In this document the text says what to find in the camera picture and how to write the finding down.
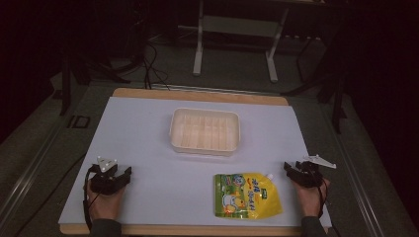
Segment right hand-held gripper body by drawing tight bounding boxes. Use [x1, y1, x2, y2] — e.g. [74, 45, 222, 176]
[295, 154, 338, 190]

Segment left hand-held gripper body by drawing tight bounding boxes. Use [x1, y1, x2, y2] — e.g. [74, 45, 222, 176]
[88, 156, 127, 196]

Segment person's left hand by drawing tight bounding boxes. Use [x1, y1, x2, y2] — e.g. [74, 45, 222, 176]
[85, 179, 127, 222]

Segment person's right hand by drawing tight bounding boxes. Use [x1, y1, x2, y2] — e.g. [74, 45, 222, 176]
[291, 177, 331, 219]

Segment white table mat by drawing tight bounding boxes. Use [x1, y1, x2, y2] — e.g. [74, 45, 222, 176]
[58, 96, 333, 228]

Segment yellow spout pouch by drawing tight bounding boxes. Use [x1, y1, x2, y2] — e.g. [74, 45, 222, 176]
[213, 172, 285, 220]

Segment black floor socket box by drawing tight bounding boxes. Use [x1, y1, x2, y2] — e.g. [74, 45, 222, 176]
[67, 115, 91, 129]

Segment black stand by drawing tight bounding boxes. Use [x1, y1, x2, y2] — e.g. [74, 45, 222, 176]
[282, 29, 351, 134]
[58, 45, 132, 117]

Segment white plastic tray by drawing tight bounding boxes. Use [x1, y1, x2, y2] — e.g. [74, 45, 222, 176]
[168, 107, 242, 156]

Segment white metal stand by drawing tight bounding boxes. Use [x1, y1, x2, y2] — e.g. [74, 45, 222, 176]
[192, 0, 291, 84]

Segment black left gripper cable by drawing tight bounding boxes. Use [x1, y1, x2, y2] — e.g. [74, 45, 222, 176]
[82, 165, 101, 231]

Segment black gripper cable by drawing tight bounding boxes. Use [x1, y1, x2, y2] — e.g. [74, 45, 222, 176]
[316, 180, 330, 219]
[82, 165, 101, 231]

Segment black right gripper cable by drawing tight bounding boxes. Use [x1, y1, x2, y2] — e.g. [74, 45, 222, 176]
[316, 180, 330, 219]

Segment metal floor rail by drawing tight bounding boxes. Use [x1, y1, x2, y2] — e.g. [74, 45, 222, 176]
[0, 112, 72, 228]
[320, 105, 387, 237]

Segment black floor cables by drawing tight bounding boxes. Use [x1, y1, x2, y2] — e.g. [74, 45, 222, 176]
[139, 40, 172, 92]

